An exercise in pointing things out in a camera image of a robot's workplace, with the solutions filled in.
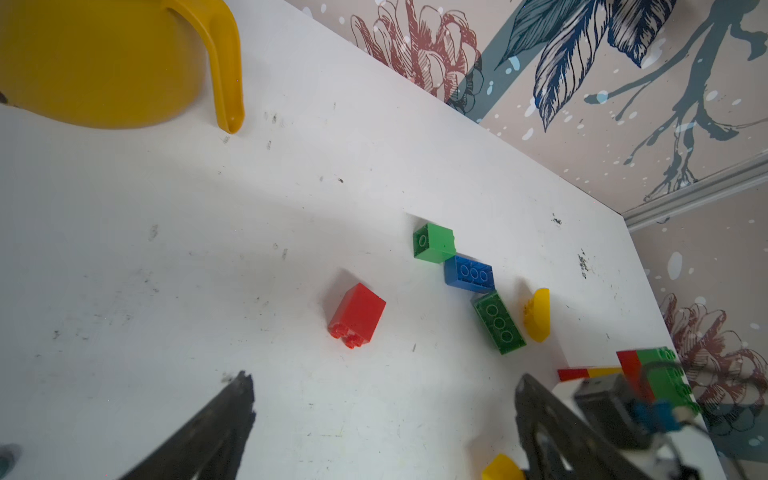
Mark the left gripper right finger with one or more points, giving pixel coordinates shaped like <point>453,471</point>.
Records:
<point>560,445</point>

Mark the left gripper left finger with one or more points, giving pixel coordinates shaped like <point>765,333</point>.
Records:
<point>211,444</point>

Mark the yellow curved lego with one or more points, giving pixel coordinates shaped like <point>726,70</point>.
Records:
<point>537,315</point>
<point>502,468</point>

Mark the red square lego brick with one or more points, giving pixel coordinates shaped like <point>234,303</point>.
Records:
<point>572,374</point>
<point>357,316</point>

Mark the yellow square lego brick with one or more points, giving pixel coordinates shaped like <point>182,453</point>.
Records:
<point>603,371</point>

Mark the red long lego brick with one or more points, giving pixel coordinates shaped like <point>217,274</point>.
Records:
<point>632,366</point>

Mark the green long lego brick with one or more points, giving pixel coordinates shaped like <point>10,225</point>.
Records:
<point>499,323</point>
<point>661,377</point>

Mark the blue lego brick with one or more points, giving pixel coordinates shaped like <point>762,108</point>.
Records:
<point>468,274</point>

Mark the green square lego brick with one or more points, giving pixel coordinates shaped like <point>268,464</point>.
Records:
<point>434,243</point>

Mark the yellow pot with black lid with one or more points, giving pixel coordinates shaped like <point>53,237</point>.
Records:
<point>120,64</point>

